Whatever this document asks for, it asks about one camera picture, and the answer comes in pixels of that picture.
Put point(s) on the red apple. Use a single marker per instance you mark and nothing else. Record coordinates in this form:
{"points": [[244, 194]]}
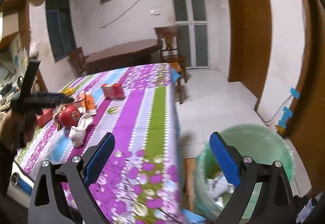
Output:
{"points": [[69, 116]]}

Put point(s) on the white crumpled cloth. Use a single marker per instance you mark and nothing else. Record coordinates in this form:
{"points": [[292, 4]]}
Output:
{"points": [[77, 133]]}

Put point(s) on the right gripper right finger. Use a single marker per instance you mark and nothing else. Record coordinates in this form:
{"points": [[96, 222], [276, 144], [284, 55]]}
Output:
{"points": [[275, 203]]}

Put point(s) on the orange white snack bag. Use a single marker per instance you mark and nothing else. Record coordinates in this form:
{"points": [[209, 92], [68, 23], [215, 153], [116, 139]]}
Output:
{"points": [[87, 103]]}

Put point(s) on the brown wooden door right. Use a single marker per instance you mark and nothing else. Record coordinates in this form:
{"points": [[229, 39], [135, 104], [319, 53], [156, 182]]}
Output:
{"points": [[306, 128]]}

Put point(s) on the wooden chair by glass door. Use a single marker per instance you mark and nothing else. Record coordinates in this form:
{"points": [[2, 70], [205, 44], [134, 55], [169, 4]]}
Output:
{"points": [[169, 52]]}

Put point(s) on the glass panel door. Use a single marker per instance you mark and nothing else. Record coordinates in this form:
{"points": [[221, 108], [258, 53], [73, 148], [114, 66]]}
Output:
{"points": [[192, 39]]}

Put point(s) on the blue tape on wall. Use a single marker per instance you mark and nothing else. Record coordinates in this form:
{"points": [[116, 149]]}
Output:
{"points": [[287, 113]]}

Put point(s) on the brown wooden door middle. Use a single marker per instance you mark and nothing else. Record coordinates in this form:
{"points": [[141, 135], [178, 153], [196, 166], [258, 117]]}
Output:
{"points": [[251, 34]]}

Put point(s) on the dark wooden dining table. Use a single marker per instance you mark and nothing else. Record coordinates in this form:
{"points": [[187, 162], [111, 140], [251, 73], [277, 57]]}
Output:
{"points": [[123, 55]]}

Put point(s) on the small red carton box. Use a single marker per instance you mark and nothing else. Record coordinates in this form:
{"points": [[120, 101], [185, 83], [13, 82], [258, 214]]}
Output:
{"points": [[113, 91]]}

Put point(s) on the wooden chair by window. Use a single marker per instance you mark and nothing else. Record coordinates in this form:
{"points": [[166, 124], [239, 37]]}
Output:
{"points": [[77, 59]]}

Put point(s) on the yellow plastic bottle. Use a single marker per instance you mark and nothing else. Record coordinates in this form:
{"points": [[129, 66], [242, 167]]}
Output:
{"points": [[68, 91]]}

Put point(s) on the purple striped floral tablecloth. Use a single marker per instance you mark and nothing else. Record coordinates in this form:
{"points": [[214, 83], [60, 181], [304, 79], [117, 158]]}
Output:
{"points": [[140, 182]]}

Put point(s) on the dark window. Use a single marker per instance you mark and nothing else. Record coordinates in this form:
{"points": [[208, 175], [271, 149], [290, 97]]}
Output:
{"points": [[59, 25]]}

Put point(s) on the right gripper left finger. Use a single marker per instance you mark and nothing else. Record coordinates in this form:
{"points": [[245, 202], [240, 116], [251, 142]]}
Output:
{"points": [[61, 191]]}

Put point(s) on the green lined trash bin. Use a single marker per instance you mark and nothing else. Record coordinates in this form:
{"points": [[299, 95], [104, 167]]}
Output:
{"points": [[212, 191]]}

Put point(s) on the brown wooden door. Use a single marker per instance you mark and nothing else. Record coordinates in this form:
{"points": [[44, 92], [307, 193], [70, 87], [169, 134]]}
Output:
{"points": [[306, 128], [251, 34]]}

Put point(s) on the large red carton box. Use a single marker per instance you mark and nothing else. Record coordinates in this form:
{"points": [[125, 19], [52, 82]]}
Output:
{"points": [[43, 119]]}

